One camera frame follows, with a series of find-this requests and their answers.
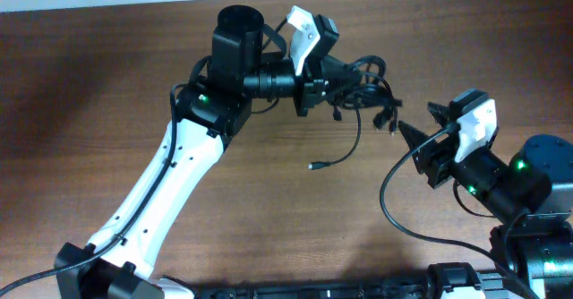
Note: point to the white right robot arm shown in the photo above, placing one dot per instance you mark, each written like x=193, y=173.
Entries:
x=531, y=195

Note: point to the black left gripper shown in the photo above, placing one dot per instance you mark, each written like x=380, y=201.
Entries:
x=320, y=78

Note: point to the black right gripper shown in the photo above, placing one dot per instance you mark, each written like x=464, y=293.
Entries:
x=429, y=159

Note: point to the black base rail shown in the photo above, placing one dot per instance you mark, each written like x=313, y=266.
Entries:
x=443, y=280

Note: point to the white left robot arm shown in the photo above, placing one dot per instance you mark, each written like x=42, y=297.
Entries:
x=248, y=60

